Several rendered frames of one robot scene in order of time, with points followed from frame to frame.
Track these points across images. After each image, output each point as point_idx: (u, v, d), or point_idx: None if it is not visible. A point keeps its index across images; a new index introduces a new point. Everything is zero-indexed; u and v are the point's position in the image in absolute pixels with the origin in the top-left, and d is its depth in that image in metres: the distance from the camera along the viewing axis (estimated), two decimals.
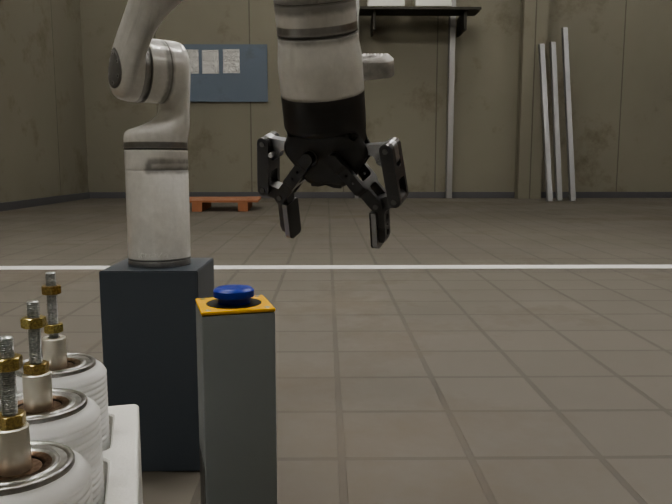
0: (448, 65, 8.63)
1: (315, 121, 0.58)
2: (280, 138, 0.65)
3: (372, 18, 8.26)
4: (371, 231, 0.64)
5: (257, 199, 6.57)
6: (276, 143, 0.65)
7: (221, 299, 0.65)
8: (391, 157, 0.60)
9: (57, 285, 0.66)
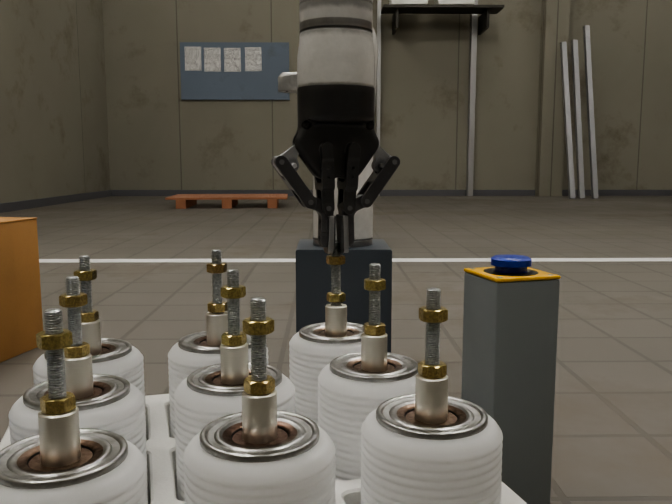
0: (470, 63, 8.65)
1: (355, 102, 0.63)
2: (287, 150, 0.65)
3: None
4: (343, 234, 0.67)
5: (286, 196, 6.59)
6: (289, 154, 0.65)
7: (505, 267, 0.67)
8: (394, 169, 0.67)
9: (331, 256, 0.68)
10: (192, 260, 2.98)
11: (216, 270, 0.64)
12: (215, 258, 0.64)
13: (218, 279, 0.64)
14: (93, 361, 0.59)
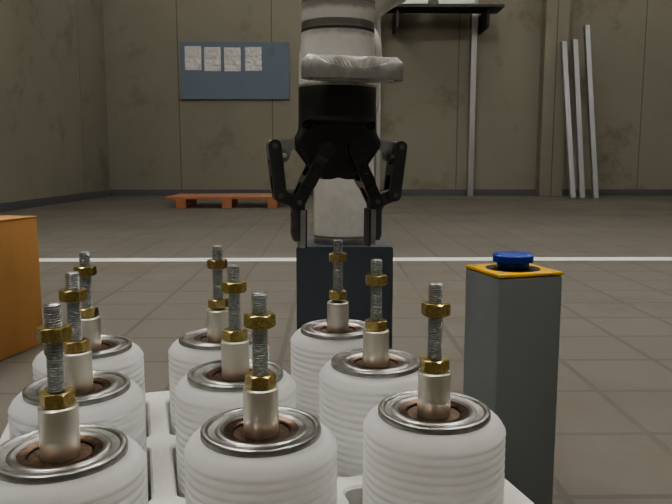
0: (470, 63, 8.65)
1: None
2: (385, 141, 0.67)
3: None
4: None
5: None
6: (385, 145, 0.68)
7: (507, 263, 0.67)
8: (267, 152, 0.66)
9: (333, 253, 0.67)
10: (192, 259, 2.97)
11: (216, 266, 0.63)
12: (216, 254, 0.64)
13: (218, 275, 0.64)
14: (93, 358, 0.59)
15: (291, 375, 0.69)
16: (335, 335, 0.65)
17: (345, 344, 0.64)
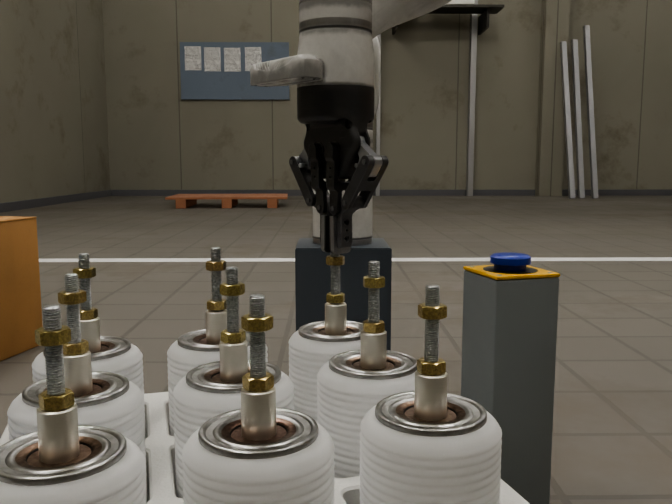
0: (470, 63, 8.65)
1: None
2: (368, 149, 0.63)
3: None
4: None
5: None
6: (371, 154, 0.63)
7: (504, 265, 0.67)
8: (310, 169, 0.72)
9: (329, 256, 0.68)
10: (192, 259, 2.97)
11: (215, 268, 0.64)
12: (215, 256, 0.64)
13: (217, 277, 0.64)
14: (92, 359, 0.59)
15: None
16: (301, 327, 0.69)
17: (292, 335, 0.69)
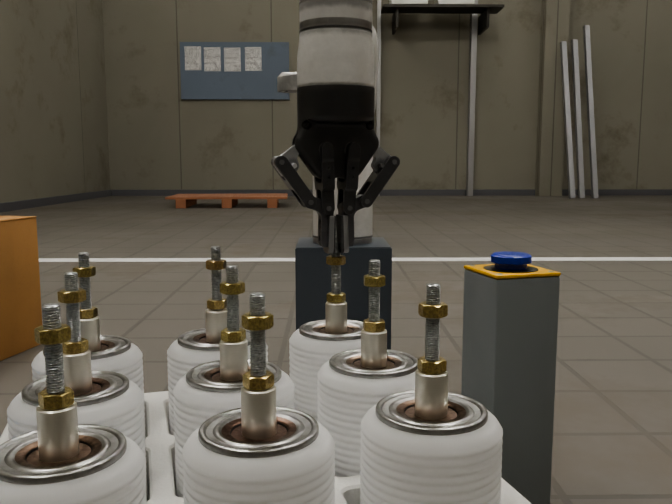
0: (470, 63, 8.65)
1: (355, 102, 0.63)
2: (287, 150, 0.65)
3: None
4: (343, 234, 0.67)
5: None
6: (289, 154, 0.65)
7: (505, 264, 0.67)
8: (394, 169, 0.67)
9: None
10: (192, 259, 2.97)
11: (215, 267, 0.64)
12: (215, 255, 0.64)
13: (217, 276, 0.64)
14: (92, 358, 0.59)
15: (302, 384, 0.66)
16: (356, 334, 0.66)
17: None
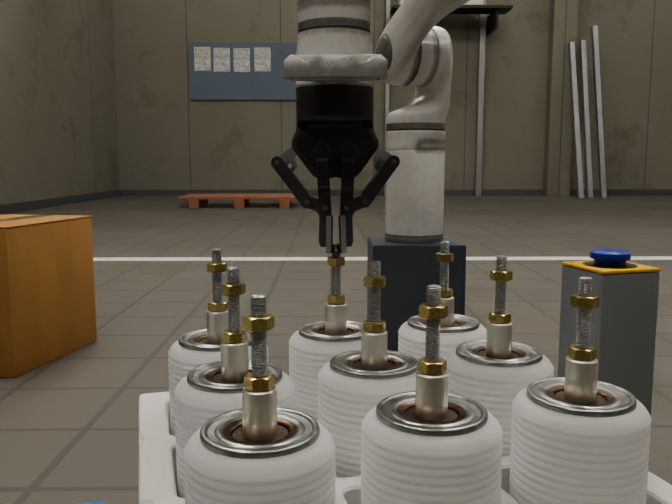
0: (478, 63, 8.68)
1: None
2: (384, 150, 0.67)
3: None
4: None
5: None
6: (383, 154, 0.67)
7: (606, 260, 0.70)
8: None
9: (450, 253, 0.71)
10: None
11: (333, 261, 0.69)
12: (335, 251, 0.68)
13: (333, 271, 0.68)
14: None
15: None
16: (460, 315, 0.75)
17: None
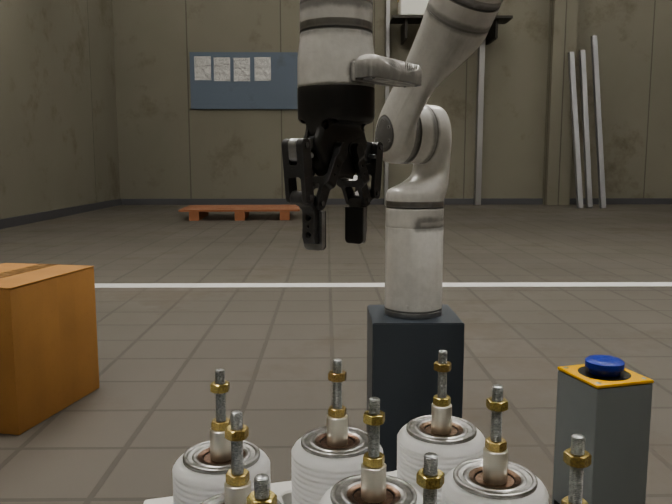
0: (478, 73, 8.70)
1: None
2: (364, 141, 0.70)
3: None
4: (307, 229, 0.66)
5: (298, 208, 6.64)
6: None
7: (600, 371, 0.72)
8: (282, 152, 0.62)
9: (448, 362, 0.73)
10: (220, 285, 3.02)
11: (329, 375, 0.70)
12: (334, 366, 0.70)
13: (332, 385, 0.70)
14: None
15: None
16: (458, 417, 0.77)
17: None
